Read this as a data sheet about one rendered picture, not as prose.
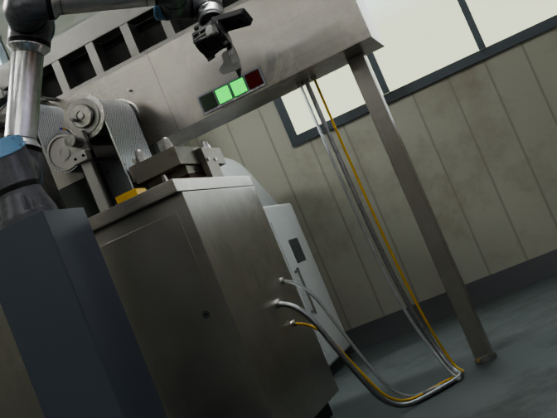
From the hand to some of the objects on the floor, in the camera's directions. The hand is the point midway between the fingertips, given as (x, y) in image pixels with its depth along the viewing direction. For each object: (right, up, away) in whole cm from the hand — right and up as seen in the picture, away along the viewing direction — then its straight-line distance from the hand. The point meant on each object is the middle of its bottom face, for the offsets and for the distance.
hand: (226, 55), depth 221 cm
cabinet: (-82, -161, +79) cm, 197 cm away
